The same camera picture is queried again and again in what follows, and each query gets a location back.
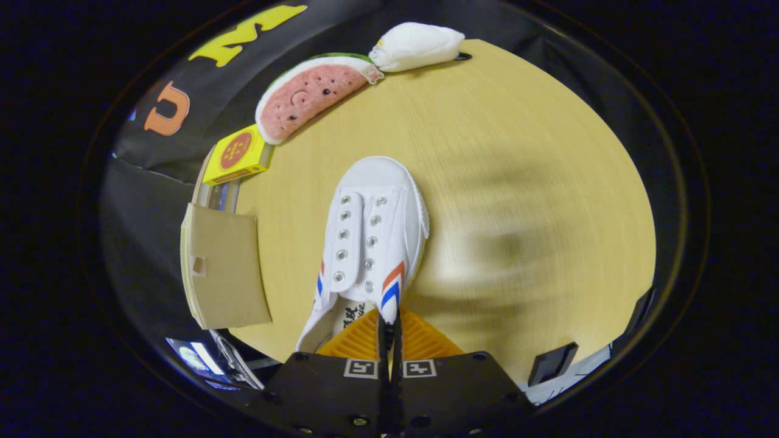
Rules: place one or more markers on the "white canvas shoe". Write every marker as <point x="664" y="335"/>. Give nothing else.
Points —
<point x="380" y="179"/>

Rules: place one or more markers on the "lit computer screen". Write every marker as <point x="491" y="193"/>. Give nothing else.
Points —
<point x="192" y="359"/>

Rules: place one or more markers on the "blue book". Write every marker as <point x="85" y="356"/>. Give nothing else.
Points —
<point x="224" y="196"/>

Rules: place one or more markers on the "watermelon slice plush toy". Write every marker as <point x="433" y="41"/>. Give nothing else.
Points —
<point x="310" y="94"/>

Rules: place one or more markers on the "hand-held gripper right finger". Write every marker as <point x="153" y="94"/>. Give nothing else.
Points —
<point x="462" y="395"/>

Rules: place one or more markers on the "yellow book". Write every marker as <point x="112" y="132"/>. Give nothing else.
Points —
<point x="237" y="152"/>

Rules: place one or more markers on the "cream fabric storage box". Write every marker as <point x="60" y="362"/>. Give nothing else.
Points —
<point x="228" y="267"/>

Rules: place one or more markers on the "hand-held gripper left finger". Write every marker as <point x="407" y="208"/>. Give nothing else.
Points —
<point x="328" y="395"/>

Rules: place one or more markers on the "small black box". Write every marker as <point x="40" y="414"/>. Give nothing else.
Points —
<point x="551" y="364"/>

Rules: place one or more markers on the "white plush toy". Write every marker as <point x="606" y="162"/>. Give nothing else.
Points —
<point x="420" y="45"/>

